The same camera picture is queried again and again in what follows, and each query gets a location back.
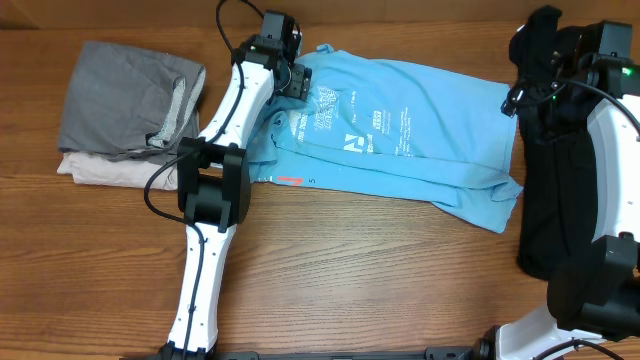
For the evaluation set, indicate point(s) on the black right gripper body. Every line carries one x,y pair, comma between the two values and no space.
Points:
537,93

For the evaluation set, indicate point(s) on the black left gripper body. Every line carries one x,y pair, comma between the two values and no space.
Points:
295,82

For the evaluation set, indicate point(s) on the light blue t-shirt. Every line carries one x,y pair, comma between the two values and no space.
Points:
393,129

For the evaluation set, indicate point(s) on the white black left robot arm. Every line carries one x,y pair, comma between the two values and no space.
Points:
214,189

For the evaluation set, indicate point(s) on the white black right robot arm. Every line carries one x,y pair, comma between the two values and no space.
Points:
577,102

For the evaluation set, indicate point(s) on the black garment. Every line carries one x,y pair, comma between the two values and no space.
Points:
560,200

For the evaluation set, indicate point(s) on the grey folded shorts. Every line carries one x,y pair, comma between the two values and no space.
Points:
129,103

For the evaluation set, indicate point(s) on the beige folded garment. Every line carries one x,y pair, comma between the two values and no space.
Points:
95,169

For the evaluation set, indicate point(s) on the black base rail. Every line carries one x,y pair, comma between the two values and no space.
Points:
350,355

